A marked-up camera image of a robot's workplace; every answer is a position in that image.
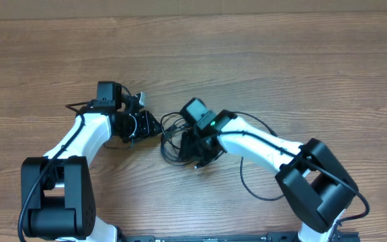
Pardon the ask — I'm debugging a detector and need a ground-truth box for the black USB cable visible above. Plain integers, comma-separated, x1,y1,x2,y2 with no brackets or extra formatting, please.
159,112,201,169

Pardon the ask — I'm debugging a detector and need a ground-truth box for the black cable silver connector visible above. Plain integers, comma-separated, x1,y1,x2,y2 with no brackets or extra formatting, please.
234,111,284,202

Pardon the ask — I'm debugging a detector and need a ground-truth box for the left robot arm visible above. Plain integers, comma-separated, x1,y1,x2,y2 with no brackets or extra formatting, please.
17,81,162,241

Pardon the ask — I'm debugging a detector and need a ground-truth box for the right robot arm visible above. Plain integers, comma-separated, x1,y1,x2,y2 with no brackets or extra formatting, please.
179,98,359,241

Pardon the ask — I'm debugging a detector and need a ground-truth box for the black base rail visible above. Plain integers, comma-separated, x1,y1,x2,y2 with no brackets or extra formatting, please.
122,230,361,242

